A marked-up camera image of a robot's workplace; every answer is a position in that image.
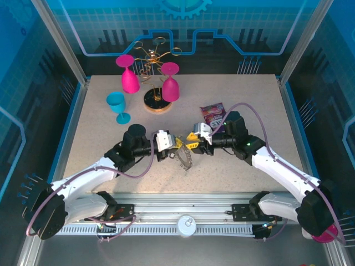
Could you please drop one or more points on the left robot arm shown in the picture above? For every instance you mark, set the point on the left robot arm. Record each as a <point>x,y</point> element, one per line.
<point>83,177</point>

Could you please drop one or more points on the white round can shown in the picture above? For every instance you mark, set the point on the white round can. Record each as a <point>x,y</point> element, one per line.
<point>186,225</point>

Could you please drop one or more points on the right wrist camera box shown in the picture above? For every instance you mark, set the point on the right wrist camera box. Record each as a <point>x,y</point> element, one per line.
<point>202,131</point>

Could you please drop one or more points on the blue plastic goblet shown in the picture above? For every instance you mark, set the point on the blue plastic goblet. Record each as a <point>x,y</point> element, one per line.
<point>116,102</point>

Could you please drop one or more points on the pink cup outside table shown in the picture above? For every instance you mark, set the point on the pink cup outside table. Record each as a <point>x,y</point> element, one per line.
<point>324,238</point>

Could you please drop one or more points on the pink plastic goblet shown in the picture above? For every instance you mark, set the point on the pink plastic goblet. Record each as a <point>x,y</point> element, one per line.
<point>129,80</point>
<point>170,90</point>

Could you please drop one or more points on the aluminium frame post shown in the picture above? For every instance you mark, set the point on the aluminium frame post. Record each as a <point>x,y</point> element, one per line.
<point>303,41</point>
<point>60,41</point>

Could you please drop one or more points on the aluminium front rail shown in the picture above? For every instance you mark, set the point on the aluminium front rail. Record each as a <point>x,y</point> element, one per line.
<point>180,203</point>

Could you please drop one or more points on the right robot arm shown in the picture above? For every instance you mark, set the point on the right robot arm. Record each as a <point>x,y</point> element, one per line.
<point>280,169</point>

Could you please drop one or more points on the metal keyring disc with rings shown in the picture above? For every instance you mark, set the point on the metal keyring disc with rings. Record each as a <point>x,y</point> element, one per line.
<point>186,158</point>

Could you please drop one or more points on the purple candy bag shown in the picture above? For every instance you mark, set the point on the purple candy bag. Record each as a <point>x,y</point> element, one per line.
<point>212,110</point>

